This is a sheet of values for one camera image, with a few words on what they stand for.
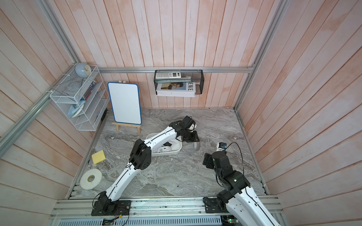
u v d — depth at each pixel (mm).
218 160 563
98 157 929
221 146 671
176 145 977
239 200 494
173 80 889
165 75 903
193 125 819
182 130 754
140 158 625
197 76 997
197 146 931
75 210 734
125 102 918
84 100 855
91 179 836
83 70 798
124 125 1019
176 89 928
